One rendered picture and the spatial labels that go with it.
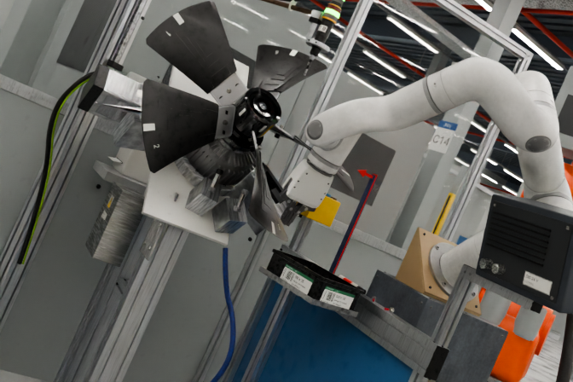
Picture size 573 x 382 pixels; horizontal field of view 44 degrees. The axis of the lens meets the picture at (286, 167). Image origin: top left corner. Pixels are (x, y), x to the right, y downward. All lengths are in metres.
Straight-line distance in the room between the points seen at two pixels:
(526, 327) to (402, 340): 3.70
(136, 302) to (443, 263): 0.89
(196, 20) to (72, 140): 0.66
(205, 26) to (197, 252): 1.04
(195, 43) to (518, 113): 0.88
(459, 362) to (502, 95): 0.83
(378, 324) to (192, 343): 1.13
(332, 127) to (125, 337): 0.87
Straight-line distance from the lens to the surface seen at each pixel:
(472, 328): 2.07
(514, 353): 5.50
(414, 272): 2.10
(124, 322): 2.06
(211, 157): 1.94
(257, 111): 1.86
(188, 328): 2.82
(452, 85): 1.58
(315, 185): 1.74
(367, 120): 1.61
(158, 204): 1.91
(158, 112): 1.73
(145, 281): 2.03
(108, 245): 2.17
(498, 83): 1.58
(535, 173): 1.78
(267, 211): 1.76
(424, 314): 1.97
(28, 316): 2.68
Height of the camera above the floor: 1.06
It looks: 1 degrees up
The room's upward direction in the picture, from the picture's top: 24 degrees clockwise
